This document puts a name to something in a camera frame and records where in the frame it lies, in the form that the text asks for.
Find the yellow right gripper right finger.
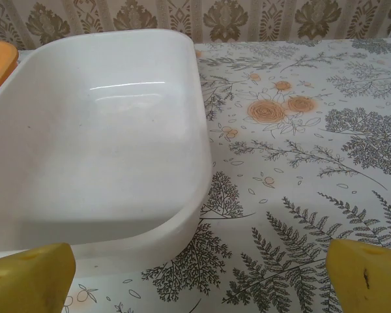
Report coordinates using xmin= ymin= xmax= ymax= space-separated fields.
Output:
xmin=325 ymin=239 xmax=391 ymax=313

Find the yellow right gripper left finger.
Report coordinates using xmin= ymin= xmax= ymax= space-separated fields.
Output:
xmin=0 ymin=243 xmax=77 ymax=313

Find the floral patterned tablecloth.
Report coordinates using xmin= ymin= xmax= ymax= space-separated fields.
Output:
xmin=63 ymin=38 xmax=391 ymax=313

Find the white plastic container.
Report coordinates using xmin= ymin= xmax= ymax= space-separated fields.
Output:
xmin=0 ymin=28 xmax=214 ymax=261

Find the orange plastic container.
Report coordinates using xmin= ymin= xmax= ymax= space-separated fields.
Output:
xmin=0 ymin=39 xmax=20 ymax=102

